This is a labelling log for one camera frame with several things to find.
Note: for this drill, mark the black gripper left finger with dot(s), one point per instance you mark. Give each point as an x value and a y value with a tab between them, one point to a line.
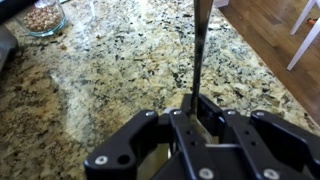
190	146

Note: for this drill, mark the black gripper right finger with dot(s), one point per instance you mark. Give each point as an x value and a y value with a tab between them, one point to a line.
283	146

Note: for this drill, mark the metal spoon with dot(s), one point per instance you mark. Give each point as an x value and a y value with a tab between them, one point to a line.
201	33

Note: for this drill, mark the white chair leg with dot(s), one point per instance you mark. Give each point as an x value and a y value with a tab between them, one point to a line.
305	36

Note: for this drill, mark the stainless steel toaster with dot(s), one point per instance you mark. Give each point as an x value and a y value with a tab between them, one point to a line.
6	46

